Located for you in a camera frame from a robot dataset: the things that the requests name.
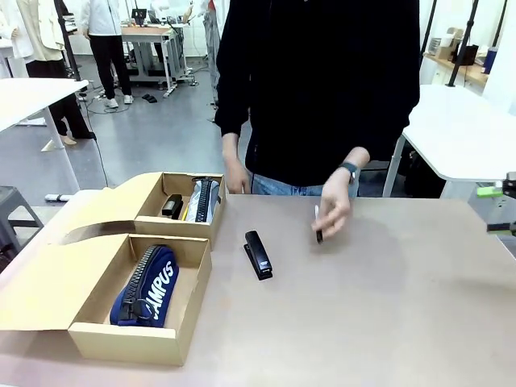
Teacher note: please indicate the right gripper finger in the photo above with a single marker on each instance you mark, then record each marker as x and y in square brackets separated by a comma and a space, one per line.
[502, 226]
[489, 190]

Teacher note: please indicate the grey zip pencil case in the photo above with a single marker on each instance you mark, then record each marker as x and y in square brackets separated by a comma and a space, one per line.
[205, 199]

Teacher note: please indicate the large cardboard box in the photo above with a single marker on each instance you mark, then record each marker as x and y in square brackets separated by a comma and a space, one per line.
[92, 282]

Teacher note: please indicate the black slippers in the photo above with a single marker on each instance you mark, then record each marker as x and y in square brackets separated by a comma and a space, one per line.
[150, 98]

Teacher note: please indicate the person in black sweater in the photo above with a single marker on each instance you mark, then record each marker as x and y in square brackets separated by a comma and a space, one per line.
[318, 88]

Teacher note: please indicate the blue bottle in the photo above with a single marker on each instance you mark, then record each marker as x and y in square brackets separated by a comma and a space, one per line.
[490, 60]

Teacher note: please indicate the bystander in patterned trousers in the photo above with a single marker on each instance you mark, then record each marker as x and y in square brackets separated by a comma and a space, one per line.
[211, 48]

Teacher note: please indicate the grey drawer unit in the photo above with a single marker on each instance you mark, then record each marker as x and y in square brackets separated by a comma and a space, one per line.
[434, 45]

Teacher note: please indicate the white table with angled corner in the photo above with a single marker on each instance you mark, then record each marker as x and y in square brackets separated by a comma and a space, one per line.
[455, 129]

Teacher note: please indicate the bystander in white jacket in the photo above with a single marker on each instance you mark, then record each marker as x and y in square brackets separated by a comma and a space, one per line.
[105, 44]

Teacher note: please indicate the black stand pole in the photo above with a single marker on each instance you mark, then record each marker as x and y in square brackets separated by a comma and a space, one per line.
[66, 36]
[461, 44]

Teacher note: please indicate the grey metal stool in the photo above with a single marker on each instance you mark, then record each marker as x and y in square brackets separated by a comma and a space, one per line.
[16, 209]

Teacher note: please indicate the dark wrist watch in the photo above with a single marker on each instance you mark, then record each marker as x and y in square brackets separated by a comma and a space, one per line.
[350, 169]

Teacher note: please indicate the brown carton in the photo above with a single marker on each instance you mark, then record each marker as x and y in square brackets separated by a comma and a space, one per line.
[449, 46]

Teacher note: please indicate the person's right hand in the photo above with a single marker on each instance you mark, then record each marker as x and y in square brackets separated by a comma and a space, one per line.
[238, 177]

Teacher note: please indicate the person's right forearm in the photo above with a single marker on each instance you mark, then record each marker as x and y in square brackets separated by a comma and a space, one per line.
[230, 147]

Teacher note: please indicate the blue zip pencil case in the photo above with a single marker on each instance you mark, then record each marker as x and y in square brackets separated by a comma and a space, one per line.
[153, 286]

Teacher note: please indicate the person's left hand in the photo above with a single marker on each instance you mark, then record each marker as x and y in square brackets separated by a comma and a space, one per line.
[336, 205]

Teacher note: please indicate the white table with round leg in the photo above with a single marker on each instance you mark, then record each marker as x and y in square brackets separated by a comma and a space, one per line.
[28, 101]

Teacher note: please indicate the bystander in cream coat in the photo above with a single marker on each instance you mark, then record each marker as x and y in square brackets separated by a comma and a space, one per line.
[44, 40]

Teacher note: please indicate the grey workbench wooden top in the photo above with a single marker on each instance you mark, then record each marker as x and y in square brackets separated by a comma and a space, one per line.
[155, 40]

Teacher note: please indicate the white marker black cap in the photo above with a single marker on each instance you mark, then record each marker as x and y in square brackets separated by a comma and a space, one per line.
[319, 235]

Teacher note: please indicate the small cardboard box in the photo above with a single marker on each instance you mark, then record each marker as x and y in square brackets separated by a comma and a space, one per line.
[149, 193]

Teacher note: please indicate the person's left forearm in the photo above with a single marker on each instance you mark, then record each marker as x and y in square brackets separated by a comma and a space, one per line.
[356, 156]

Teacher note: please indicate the bystander in white coat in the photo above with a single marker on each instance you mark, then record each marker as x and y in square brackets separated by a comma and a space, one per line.
[10, 36]

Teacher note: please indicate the black box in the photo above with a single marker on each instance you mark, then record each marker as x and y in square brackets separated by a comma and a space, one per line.
[468, 54]

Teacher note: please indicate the white power strip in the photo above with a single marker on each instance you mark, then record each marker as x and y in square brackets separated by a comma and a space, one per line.
[58, 197]

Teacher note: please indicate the wooden counter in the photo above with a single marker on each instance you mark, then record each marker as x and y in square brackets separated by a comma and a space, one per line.
[459, 66]

